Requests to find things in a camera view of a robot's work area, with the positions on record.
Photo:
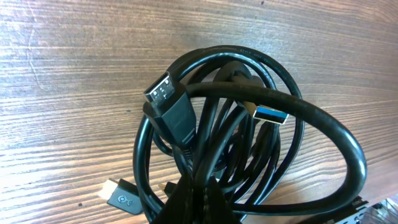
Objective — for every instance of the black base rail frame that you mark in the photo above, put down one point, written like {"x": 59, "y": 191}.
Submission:
{"x": 359, "y": 212}

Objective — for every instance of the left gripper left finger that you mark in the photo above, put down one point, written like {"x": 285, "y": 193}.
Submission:
{"x": 178, "y": 209}

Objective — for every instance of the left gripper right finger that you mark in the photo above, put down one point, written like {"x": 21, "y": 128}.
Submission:
{"x": 216, "y": 209}

